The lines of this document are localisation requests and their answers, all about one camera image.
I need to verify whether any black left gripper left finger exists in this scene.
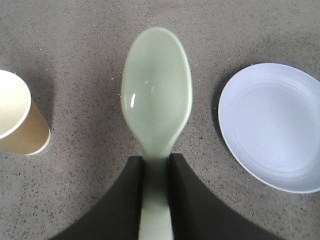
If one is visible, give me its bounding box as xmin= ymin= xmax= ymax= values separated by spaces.
xmin=52 ymin=156 xmax=144 ymax=240

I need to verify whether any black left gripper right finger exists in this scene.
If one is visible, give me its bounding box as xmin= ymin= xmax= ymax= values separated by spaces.
xmin=168 ymin=153 xmax=278 ymax=240

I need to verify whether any mint green plastic spoon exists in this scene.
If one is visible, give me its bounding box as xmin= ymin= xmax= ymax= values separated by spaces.
xmin=120 ymin=27 xmax=193 ymax=240

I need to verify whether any light blue plate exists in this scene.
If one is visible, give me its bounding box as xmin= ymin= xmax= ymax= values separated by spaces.
xmin=218 ymin=63 xmax=320 ymax=194

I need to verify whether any brown paper cup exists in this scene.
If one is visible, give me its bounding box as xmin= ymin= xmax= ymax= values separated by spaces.
xmin=0 ymin=70 xmax=51 ymax=156

